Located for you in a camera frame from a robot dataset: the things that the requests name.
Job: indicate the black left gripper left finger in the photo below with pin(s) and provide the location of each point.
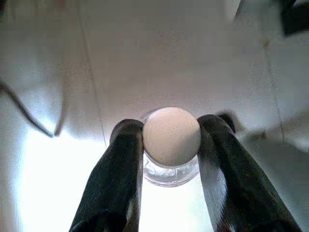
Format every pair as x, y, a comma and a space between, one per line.
113, 181

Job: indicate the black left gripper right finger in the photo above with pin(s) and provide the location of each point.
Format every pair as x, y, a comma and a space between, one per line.
241, 188

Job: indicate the clear bottle with white cap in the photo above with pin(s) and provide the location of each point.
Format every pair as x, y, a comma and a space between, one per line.
172, 137

